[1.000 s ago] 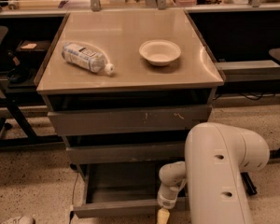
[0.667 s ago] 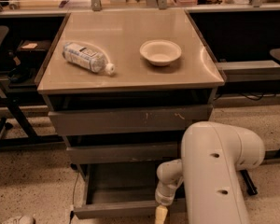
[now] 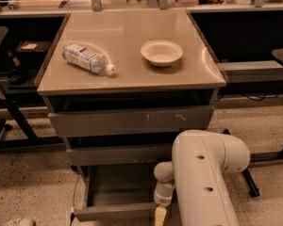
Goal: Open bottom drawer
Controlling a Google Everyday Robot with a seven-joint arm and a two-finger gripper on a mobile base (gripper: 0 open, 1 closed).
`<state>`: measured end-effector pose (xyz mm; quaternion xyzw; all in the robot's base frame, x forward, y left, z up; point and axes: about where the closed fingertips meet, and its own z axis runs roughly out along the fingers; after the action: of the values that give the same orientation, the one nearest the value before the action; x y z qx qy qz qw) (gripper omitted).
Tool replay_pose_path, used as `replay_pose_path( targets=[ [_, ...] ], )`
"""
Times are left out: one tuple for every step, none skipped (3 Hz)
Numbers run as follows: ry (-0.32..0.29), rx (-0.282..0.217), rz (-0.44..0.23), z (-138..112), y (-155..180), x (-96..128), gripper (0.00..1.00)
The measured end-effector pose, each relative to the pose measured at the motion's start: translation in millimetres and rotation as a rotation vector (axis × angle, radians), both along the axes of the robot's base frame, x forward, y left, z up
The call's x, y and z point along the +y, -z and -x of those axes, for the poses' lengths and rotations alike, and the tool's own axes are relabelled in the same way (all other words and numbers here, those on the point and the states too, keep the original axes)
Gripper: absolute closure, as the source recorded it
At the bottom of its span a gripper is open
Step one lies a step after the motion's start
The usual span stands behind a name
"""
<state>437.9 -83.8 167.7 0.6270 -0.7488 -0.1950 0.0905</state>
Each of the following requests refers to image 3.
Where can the black table frame left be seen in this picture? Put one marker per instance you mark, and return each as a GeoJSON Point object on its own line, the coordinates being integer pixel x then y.
{"type": "Point", "coordinates": [31, 139]}

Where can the grey middle drawer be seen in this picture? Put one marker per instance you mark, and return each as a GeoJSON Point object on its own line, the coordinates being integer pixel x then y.
{"type": "Point", "coordinates": [119, 154]}

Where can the grey bottom drawer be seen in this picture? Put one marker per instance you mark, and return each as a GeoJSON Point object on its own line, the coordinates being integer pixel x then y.
{"type": "Point", "coordinates": [118, 191]}

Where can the black box on shelf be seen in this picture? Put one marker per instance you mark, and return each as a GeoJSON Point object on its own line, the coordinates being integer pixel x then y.
{"type": "Point", "coordinates": [33, 49]}

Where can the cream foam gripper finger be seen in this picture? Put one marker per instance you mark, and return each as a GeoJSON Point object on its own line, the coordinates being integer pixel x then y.
{"type": "Point", "coordinates": [160, 215]}

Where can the white shoe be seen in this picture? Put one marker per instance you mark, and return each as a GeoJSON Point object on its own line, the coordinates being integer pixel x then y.
{"type": "Point", "coordinates": [19, 222]}

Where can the black metal floor bar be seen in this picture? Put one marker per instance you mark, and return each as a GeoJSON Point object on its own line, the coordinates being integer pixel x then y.
{"type": "Point", "coordinates": [253, 189]}

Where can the plastic water bottle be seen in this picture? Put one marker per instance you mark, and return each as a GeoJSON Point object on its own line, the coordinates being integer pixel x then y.
{"type": "Point", "coordinates": [90, 59]}

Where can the grey drawer cabinet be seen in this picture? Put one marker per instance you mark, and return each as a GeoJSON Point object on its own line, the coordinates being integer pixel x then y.
{"type": "Point", "coordinates": [194, 80]}

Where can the grey drawer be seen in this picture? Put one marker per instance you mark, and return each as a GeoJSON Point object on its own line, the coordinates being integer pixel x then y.
{"type": "Point", "coordinates": [119, 154]}
{"type": "Point", "coordinates": [118, 191]}
{"type": "Point", "coordinates": [131, 121]}

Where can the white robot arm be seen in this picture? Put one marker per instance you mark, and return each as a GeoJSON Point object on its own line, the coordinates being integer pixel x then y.
{"type": "Point", "coordinates": [195, 176]}

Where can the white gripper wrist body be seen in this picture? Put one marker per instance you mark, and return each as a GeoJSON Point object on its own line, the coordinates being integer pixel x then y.
{"type": "Point", "coordinates": [162, 200]}

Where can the white paper bowl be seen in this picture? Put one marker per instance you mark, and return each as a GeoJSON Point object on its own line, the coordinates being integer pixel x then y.
{"type": "Point", "coordinates": [161, 53]}

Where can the grey top drawer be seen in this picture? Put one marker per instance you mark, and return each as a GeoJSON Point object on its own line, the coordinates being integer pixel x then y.
{"type": "Point", "coordinates": [131, 121]}

